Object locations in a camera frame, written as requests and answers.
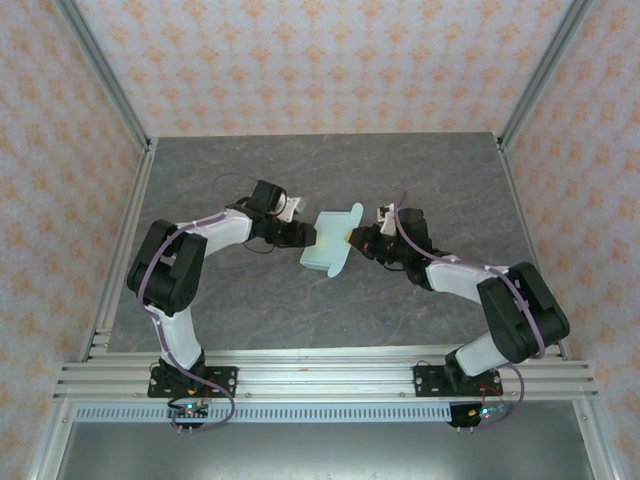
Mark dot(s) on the light blue paper box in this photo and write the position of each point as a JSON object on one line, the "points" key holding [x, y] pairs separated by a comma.
{"points": [[325, 240]]}

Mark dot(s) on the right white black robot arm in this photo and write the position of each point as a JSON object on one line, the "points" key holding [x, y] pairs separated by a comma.
{"points": [[480, 355]]}

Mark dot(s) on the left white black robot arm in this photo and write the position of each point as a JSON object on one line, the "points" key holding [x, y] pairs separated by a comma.
{"points": [[177, 335]]}

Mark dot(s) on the black controller board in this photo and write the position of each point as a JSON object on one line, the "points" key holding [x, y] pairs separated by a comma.
{"points": [[480, 414], [190, 412]]}

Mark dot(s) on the grey metal sheet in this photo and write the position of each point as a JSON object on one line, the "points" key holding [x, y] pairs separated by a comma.
{"points": [[325, 450]]}

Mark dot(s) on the aluminium side rail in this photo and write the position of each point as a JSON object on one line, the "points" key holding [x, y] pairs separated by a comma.
{"points": [[135, 200], [519, 200]]}

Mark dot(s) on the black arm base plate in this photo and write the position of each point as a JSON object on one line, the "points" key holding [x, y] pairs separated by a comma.
{"points": [[225, 382], [425, 382]]}

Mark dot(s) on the long aluminium mounting rail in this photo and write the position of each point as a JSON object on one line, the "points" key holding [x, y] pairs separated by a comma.
{"points": [[325, 380]]}

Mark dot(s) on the aluminium frame post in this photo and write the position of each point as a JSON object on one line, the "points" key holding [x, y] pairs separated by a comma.
{"points": [[102, 65], [550, 65]]}

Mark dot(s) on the aluminium frame leg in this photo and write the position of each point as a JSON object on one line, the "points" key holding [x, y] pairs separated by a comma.
{"points": [[46, 450], [597, 450]]}

